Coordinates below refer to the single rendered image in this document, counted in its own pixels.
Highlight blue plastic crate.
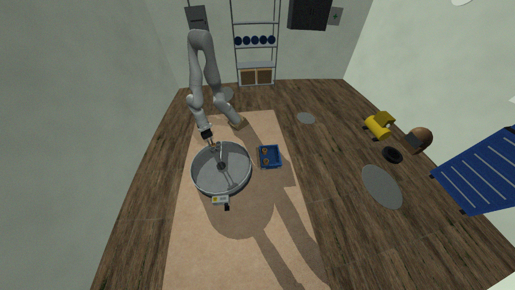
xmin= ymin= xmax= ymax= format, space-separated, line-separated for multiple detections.
xmin=259 ymin=144 xmax=282 ymax=170

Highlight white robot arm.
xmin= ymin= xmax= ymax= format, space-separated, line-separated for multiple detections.
xmin=186 ymin=29 xmax=241 ymax=124

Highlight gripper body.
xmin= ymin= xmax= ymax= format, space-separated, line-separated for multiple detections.
xmin=196 ymin=118 xmax=213 ymax=140

